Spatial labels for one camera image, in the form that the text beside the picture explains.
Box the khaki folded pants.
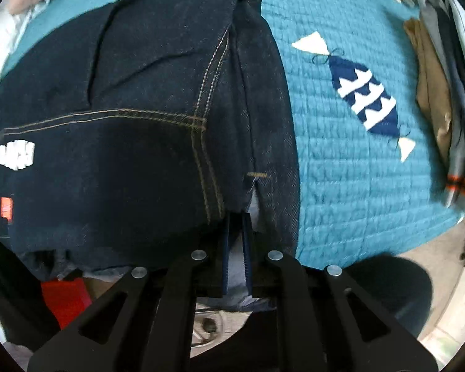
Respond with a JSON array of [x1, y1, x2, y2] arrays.
[[404, 19, 455, 168]]

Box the teal quilted bed cover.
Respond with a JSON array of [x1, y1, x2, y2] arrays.
[[0, 0, 465, 269]]

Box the stack of folded clothes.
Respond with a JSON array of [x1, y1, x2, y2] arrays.
[[418, 0, 465, 163]]

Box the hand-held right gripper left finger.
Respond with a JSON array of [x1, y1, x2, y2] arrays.
[[27, 211, 241, 372]]

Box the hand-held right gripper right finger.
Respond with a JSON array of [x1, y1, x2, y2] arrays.
[[242, 213, 439, 372]]

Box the red plastic object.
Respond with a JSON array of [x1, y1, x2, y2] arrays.
[[41, 278, 93, 331]]

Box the round metal base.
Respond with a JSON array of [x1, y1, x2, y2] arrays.
[[192, 309, 230, 347]]

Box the dark denim jacket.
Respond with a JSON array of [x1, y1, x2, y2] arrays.
[[0, 0, 301, 312]]

